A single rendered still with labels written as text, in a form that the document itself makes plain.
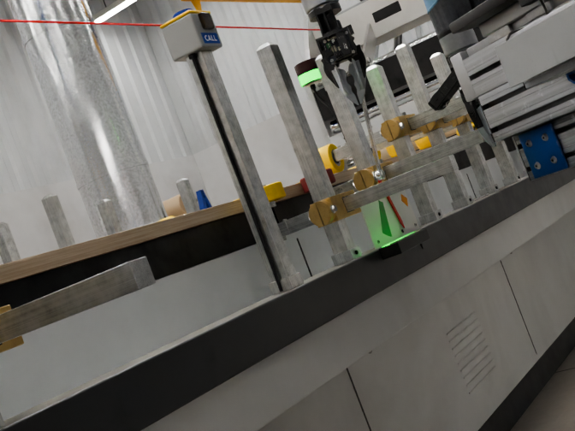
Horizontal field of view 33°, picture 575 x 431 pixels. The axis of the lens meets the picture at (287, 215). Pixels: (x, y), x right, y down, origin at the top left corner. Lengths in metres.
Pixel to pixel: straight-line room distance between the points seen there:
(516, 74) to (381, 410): 1.04
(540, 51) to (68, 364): 0.86
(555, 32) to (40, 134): 10.54
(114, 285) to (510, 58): 0.80
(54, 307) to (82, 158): 5.25
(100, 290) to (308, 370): 0.76
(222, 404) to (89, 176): 4.86
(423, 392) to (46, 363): 1.27
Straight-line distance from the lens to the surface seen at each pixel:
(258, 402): 1.57
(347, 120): 2.17
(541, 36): 1.50
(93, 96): 6.32
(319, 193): 1.94
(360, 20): 5.25
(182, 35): 1.74
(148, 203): 6.25
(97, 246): 1.66
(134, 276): 0.98
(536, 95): 1.71
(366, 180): 2.13
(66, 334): 1.57
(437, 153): 2.14
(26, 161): 11.54
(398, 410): 2.40
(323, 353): 1.77
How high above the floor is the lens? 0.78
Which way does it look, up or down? 2 degrees up
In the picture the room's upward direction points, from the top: 21 degrees counter-clockwise
